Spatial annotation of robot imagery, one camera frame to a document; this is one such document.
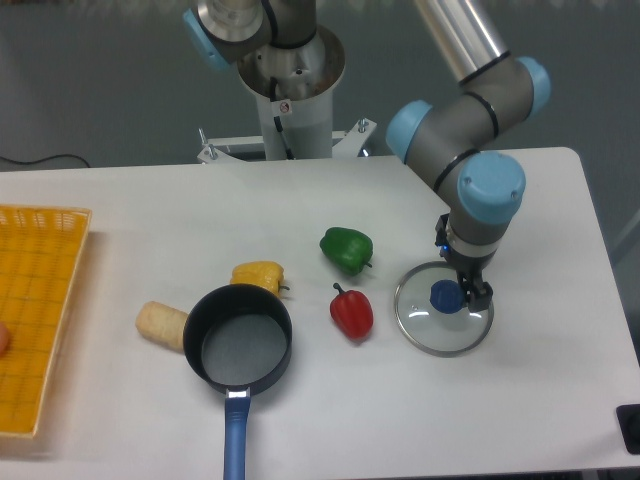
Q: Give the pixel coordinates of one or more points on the red bell pepper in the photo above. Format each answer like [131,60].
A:
[351,311]

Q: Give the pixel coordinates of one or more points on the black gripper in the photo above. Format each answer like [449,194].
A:
[469,261]

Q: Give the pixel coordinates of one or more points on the yellow woven basket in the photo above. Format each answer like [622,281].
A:
[41,250]

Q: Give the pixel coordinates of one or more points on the glass lid blue knob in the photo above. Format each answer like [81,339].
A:
[432,313]

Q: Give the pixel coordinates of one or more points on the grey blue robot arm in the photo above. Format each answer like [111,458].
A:
[447,147]

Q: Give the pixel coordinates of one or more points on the beige bread roll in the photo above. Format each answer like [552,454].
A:
[162,325]

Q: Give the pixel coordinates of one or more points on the dark pot blue handle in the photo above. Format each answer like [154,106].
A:
[238,339]

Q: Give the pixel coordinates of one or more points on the yellow bell pepper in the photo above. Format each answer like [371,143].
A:
[268,275]

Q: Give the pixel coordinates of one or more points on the green bell pepper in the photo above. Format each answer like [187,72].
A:
[348,249]

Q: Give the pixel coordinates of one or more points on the black device table corner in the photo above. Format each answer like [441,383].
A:
[628,419]

